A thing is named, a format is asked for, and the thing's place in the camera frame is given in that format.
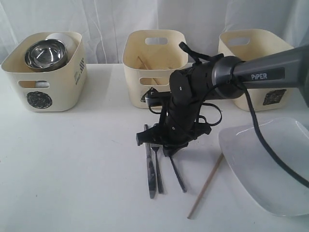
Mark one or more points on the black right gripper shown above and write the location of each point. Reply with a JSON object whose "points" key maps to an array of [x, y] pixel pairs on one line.
{"points": [[177, 126]]}

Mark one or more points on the steel fork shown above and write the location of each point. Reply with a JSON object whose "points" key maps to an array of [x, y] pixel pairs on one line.
{"points": [[155, 149]]}

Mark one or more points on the steel table knife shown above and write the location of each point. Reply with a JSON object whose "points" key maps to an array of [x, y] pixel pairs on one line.
{"points": [[150, 171]]}

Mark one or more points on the steel spoon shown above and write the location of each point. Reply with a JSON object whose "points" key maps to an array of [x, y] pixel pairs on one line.
{"points": [[178, 176]]}

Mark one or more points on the wooden chopstick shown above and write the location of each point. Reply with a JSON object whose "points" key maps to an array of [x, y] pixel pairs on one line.
{"points": [[205, 186], [147, 68]]}

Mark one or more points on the steel mug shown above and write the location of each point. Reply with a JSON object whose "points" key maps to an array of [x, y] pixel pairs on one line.
{"points": [[42, 84]]}

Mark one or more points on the white ceramic bowl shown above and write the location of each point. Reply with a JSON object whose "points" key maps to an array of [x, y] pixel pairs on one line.
{"points": [[68, 41]]}

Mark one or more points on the stainless steel bowl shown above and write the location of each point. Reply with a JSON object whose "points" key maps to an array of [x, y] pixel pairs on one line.
{"points": [[46, 56]]}

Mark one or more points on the cream bin with triangle mark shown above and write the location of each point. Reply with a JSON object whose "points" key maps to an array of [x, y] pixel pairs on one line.
{"points": [[158, 48]]}

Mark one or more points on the white square plate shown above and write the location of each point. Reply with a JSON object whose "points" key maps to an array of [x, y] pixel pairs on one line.
{"points": [[263, 179]]}

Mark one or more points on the cream bin with circle mark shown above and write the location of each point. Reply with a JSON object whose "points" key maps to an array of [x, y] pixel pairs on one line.
{"points": [[66, 83]]}

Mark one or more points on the cream bin with square mark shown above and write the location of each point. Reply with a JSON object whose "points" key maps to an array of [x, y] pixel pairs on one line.
{"points": [[241, 43]]}

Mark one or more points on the white curtain backdrop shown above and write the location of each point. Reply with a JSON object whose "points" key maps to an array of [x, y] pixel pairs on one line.
{"points": [[106, 24]]}

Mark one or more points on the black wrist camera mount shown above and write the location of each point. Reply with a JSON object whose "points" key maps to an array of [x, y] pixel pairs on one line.
{"points": [[153, 98]]}

